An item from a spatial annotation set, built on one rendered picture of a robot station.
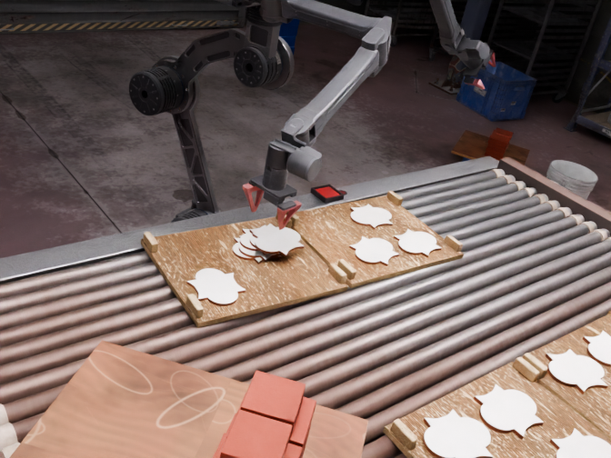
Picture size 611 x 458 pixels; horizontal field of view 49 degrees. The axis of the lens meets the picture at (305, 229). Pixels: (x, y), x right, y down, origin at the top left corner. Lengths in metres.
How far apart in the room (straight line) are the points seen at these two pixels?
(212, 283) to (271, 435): 0.83
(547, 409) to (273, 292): 0.66
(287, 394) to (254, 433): 0.08
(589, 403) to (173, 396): 0.91
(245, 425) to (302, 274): 0.91
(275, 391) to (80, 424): 0.39
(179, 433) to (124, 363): 0.18
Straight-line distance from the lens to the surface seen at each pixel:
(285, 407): 0.84
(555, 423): 1.53
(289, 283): 1.65
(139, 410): 1.16
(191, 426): 1.14
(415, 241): 1.93
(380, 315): 1.65
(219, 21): 7.09
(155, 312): 1.55
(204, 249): 1.72
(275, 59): 2.45
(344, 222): 1.95
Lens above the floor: 1.89
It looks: 31 degrees down
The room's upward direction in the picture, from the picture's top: 11 degrees clockwise
